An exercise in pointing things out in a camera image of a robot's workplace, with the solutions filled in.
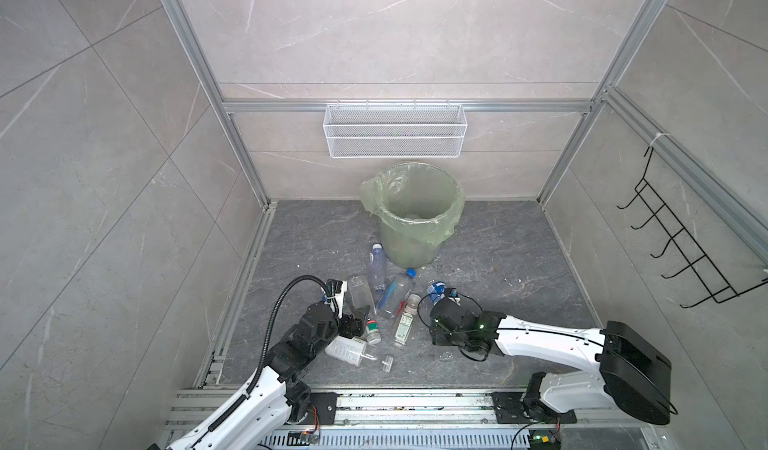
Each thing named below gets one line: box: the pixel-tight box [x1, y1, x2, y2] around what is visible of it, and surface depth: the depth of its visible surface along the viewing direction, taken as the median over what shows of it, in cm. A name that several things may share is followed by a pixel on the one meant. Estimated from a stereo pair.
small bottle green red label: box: [366, 320, 382, 345], surface depth 85 cm
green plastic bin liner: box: [360, 162, 466, 245], surface depth 92 cm
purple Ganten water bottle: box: [369, 242, 388, 292], surface depth 101 cm
